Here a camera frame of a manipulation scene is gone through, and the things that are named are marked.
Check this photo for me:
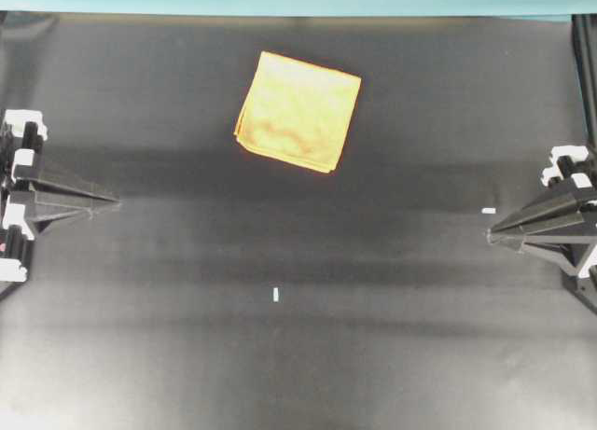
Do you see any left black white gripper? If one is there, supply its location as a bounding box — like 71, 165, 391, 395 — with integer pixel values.
1, 109, 120, 282

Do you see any black frame post right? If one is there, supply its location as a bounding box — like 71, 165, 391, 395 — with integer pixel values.
572, 13, 596, 147

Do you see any orange folded cloth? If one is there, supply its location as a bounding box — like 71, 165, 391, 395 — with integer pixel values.
234, 51, 361, 173

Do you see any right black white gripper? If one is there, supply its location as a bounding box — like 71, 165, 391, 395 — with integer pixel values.
487, 146, 596, 302

